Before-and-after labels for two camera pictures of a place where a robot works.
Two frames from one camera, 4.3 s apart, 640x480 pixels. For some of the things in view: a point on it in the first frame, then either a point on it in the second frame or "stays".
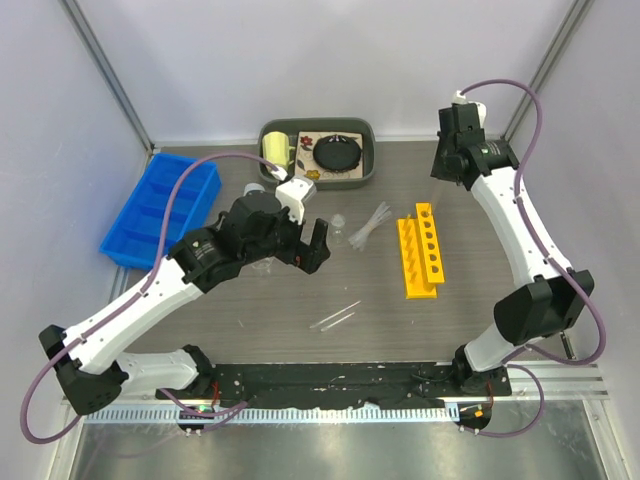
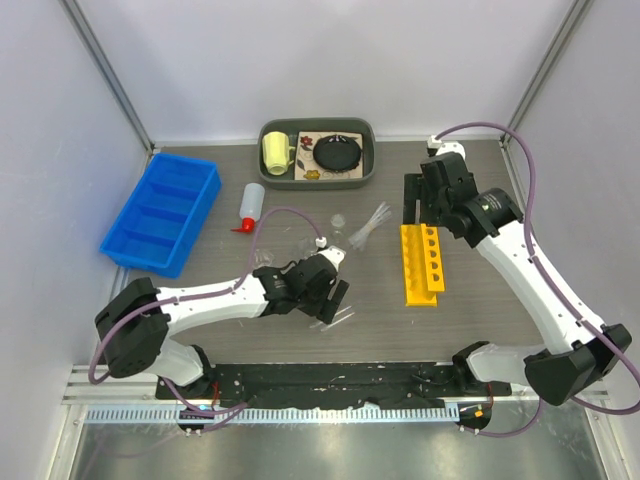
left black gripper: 309,256 -> 325,308
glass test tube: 328,327 stays
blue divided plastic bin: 138,235 stays
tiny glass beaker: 264,264 stays
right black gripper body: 441,166 -> 440,219
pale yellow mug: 276,149 stays
